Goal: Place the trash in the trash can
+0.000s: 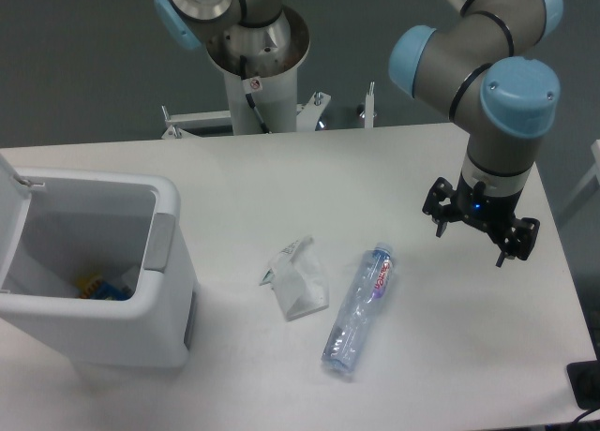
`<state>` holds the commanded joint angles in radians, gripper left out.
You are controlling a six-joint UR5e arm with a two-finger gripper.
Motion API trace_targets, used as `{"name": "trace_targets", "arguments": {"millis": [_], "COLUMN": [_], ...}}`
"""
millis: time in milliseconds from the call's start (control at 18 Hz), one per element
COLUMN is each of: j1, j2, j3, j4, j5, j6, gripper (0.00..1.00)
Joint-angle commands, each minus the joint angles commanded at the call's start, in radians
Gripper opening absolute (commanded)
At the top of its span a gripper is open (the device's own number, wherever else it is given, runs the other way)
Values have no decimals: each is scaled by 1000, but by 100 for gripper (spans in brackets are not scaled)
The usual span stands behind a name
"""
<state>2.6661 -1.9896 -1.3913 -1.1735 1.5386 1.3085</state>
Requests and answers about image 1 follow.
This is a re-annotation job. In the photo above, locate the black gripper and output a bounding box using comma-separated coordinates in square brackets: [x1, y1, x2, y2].
[422, 176, 540, 267]

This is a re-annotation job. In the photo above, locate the crushed clear plastic bottle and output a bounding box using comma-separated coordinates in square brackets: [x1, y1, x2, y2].
[322, 242, 394, 377]

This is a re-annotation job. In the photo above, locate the white paper bag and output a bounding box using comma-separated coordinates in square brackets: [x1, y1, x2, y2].
[259, 235, 330, 321]

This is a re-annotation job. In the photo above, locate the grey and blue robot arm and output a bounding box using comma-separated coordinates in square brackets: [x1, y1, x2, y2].
[154, 0, 563, 260]

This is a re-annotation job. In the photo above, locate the white plastic trash can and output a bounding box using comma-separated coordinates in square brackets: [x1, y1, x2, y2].
[1, 167, 197, 367]

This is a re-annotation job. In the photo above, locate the yellow and blue trash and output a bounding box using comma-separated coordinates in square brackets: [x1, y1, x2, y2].
[75, 275, 133, 301]

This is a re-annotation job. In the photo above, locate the white furniture leg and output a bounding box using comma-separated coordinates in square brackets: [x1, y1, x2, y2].
[555, 140, 599, 228]

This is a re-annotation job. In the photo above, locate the black device at edge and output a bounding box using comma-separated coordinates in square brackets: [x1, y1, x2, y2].
[566, 360, 599, 409]

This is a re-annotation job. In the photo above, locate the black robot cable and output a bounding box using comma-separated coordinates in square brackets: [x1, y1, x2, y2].
[237, 53, 273, 135]

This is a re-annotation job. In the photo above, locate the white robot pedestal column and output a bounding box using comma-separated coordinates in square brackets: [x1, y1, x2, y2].
[206, 6, 310, 111]

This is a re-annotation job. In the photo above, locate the white metal base frame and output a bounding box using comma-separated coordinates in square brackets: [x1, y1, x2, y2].
[160, 81, 379, 141]

